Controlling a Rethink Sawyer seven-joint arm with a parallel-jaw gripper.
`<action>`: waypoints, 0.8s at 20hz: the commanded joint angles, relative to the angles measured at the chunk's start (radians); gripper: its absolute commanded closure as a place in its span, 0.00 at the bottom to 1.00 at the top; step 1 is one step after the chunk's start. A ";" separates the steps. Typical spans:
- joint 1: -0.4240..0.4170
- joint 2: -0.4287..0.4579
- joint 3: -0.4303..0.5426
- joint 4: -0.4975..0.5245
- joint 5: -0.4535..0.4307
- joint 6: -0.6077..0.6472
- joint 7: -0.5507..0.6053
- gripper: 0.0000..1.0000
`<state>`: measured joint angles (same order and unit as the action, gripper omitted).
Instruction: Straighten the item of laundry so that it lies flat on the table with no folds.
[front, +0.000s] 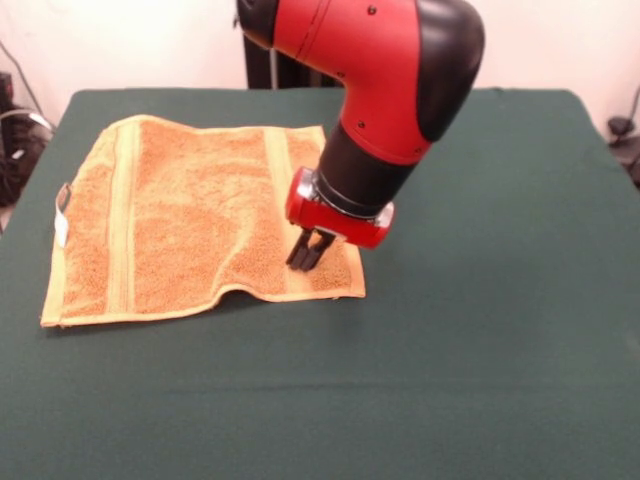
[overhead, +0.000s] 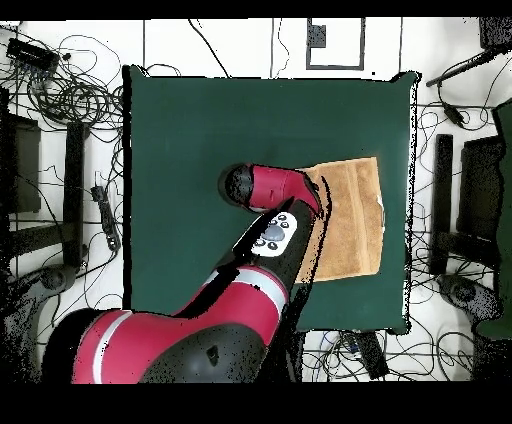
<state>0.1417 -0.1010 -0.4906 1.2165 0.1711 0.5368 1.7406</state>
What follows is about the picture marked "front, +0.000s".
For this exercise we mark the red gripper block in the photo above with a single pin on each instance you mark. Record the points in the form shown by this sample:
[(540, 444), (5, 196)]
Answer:
[(325, 220)]

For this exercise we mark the tan terry towel white label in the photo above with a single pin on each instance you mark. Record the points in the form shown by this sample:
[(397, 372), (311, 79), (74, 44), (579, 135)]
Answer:
[(190, 215)]

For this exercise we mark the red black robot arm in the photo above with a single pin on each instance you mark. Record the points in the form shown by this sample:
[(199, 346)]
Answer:
[(390, 75)]

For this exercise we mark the dark green table cloth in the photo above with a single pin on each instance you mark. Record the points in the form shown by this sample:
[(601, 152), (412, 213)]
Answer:
[(450, 375)]

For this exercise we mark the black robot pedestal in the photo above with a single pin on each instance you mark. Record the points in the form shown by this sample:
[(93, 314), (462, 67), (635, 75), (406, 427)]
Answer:
[(260, 65)]

